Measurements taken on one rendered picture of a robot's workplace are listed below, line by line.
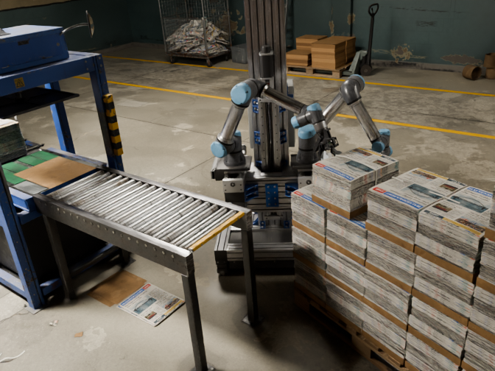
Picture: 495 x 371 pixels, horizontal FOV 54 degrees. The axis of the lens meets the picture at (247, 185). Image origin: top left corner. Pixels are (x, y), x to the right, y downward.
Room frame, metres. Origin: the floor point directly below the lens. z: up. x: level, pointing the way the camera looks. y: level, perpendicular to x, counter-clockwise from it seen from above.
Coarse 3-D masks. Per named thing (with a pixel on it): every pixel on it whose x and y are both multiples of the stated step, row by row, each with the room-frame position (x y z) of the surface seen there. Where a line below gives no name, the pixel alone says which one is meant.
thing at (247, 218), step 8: (96, 168) 3.20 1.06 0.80; (104, 168) 3.19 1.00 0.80; (128, 176) 3.01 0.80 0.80; (136, 176) 3.00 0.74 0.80; (152, 184) 2.86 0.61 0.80; (160, 184) 2.85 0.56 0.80; (184, 192) 2.70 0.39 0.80; (192, 192) 2.70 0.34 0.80; (208, 200) 2.57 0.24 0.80; (216, 200) 2.56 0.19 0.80; (232, 208) 2.45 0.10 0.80; (240, 208) 2.44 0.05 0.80; (248, 208) 2.44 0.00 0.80; (248, 216) 2.40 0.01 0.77; (232, 224) 2.45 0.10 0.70; (240, 224) 2.41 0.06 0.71; (248, 224) 2.39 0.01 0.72
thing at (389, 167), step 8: (344, 152) 2.53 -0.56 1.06; (352, 152) 2.52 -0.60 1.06; (360, 152) 2.51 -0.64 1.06; (368, 152) 2.50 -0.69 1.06; (376, 152) 2.49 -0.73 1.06; (360, 160) 2.40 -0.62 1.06; (368, 160) 2.40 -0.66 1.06; (376, 160) 2.39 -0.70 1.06; (384, 160) 2.38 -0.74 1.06; (392, 160) 2.37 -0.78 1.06; (384, 168) 2.30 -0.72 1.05; (392, 168) 2.34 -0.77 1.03; (384, 176) 2.31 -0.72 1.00; (392, 176) 2.35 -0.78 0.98
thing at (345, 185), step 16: (320, 160) 2.43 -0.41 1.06; (336, 160) 2.43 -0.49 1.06; (320, 176) 2.34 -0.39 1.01; (336, 176) 2.25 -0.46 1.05; (352, 176) 2.22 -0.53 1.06; (368, 176) 2.24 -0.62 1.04; (320, 192) 2.35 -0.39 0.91; (336, 192) 2.26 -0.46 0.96; (352, 192) 2.18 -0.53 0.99; (352, 208) 2.18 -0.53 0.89
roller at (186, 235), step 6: (222, 210) 2.44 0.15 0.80; (210, 216) 2.37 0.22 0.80; (216, 216) 2.39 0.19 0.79; (204, 222) 2.32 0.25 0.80; (210, 222) 2.34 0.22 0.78; (192, 228) 2.26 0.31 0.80; (198, 228) 2.27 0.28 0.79; (186, 234) 2.21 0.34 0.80; (192, 234) 2.22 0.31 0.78; (174, 240) 2.15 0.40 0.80; (180, 240) 2.16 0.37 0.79; (186, 240) 2.18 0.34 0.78
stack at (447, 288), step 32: (320, 224) 2.33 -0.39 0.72; (352, 224) 2.14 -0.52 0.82; (320, 256) 2.34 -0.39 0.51; (384, 256) 1.98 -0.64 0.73; (416, 256) 1.82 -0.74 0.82; (320, 288) 2.35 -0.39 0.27; (352, 288) 2.13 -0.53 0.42; (384, 288) 1.95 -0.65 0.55; (416, 288) 1.81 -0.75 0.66; (448, 288) 1.68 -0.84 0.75; (320, 320) 2.34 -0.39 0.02; (352, 320) 2.12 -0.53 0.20; (384, 320) 1.94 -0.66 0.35; (416, 320) 1.79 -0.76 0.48; (448, 320) 1.65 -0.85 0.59; (384, 352) 1.95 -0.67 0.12; (416, 352) 1.77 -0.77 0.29
